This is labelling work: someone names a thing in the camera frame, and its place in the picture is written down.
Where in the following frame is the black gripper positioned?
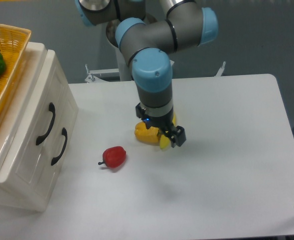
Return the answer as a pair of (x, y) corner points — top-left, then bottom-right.
(135, 103), (186, 148)

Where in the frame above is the white top drawer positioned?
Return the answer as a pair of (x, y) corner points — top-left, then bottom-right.
(0, 50), (78, 186)

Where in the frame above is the white drawer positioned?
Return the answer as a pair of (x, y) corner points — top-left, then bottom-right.
(27, 105), (78, 212)
(0, 50), (78, 186)

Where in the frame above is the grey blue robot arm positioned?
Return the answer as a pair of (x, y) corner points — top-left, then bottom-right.
(75, 0), (219, 147)

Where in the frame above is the white lower drawer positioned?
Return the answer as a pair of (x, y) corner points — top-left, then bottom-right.
(27, 105), (78, 212)

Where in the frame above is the white drawer cabinet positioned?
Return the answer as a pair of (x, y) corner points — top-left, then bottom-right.
(0, 42), (78, 212)

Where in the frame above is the yellow toy pepper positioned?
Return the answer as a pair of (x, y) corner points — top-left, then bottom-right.
(134, 122), (160, 144)

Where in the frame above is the yellow toy banana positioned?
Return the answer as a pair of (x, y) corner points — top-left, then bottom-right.
(159, 112), (177, 150)

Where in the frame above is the red toy pepper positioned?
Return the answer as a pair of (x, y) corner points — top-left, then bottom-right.
(98, 146), (127, 169)

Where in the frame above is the yellow woven basket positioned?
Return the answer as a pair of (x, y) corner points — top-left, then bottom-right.
(0, 24), (32, 118)

